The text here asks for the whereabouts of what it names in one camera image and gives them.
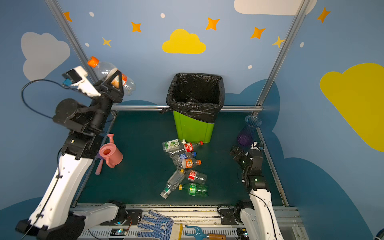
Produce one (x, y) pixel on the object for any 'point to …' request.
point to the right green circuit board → (242, 232)
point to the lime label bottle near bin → (175, 145)
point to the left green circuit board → (118, 232)
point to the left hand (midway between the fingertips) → (118, 73)
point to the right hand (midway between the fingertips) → (239, 148)
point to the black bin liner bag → (198, 97)
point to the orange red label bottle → (190, 163)
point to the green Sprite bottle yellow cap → (195, 189)
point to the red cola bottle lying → (189, 147)
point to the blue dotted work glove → (164, 229)
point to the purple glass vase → (248, 135)
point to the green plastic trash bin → (193, 130)
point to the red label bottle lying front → (193, 176)
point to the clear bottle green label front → (173, 183)
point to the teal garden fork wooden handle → (198, 232)
